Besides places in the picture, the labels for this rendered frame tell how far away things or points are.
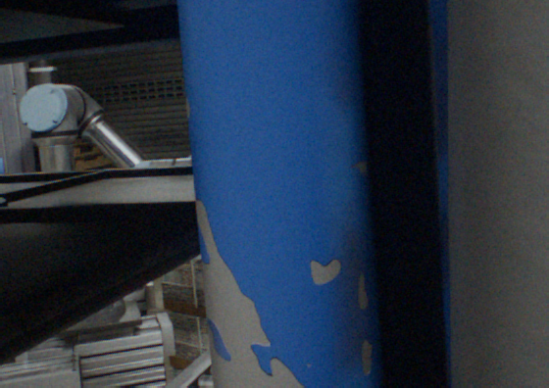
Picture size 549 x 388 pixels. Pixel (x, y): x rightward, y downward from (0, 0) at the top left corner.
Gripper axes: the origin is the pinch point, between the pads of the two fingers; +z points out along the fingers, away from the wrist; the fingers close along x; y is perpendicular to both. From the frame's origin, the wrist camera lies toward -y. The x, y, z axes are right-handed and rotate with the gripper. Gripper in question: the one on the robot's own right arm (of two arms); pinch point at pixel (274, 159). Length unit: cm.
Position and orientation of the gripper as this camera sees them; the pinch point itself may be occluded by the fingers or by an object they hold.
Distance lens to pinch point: 168.2
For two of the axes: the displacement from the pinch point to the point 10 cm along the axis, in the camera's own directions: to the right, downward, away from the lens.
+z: 9.8, -0.5, -1.8
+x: -1.8, 0.0, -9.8
